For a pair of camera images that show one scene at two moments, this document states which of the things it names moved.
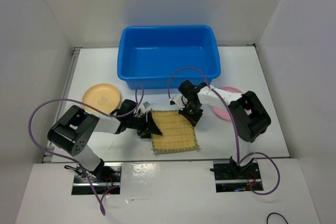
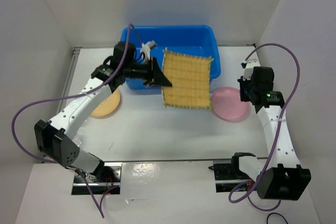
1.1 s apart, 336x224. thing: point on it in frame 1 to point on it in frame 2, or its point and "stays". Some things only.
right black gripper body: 189,105 to 245,88
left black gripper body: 138,123 to 144,71
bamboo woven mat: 177,134 to 190,76
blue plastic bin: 147,55 stays
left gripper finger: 153,128 to 159,78
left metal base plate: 106,177 stays
